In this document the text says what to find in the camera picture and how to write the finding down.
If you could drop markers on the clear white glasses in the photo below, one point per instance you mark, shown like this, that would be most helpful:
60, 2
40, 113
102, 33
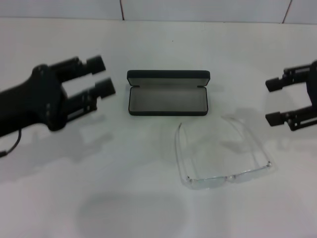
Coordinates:
208, 182

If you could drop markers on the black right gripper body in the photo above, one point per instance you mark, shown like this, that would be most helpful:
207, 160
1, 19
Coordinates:
313, 86

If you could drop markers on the black glasses case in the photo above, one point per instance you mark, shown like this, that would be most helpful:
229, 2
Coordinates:
168, 99

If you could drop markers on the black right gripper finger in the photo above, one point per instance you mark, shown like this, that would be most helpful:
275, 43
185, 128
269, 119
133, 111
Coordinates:
275, 84
275, 119

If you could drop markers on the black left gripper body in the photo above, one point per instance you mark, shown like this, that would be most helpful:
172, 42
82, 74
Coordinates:
37, 99

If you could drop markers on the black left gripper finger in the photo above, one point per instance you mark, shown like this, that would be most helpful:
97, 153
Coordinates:
95, 65
104, 89

